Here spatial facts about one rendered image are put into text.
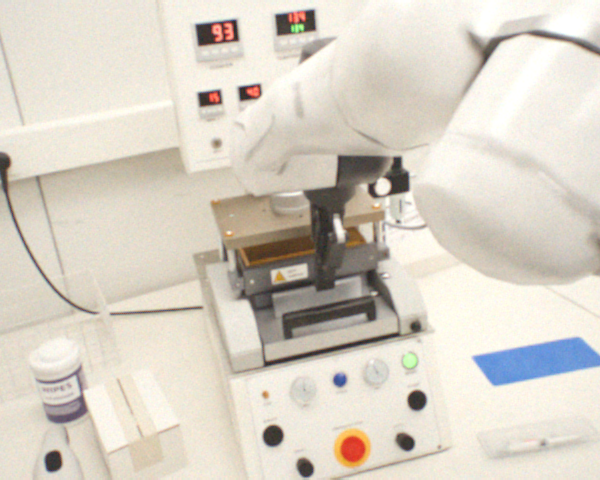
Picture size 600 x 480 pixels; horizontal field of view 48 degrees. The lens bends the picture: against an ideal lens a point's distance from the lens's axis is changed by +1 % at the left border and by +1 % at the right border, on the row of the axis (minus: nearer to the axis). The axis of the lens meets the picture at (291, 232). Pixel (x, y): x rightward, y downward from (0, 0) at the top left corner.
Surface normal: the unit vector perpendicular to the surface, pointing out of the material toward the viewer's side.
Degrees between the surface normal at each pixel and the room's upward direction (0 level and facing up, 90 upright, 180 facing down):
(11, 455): 0
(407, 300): 41
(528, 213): 75
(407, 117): 136
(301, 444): 65
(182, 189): 90
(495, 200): 59
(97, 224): 90
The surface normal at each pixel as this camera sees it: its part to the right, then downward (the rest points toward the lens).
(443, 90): -0.02, 0.76
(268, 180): 0.18, 0.87
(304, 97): -0.77, 0.04
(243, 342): 0.09, -0.43
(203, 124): 0.25, 0.39
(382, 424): 0.18, -0.04
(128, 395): -0.10, -0.90
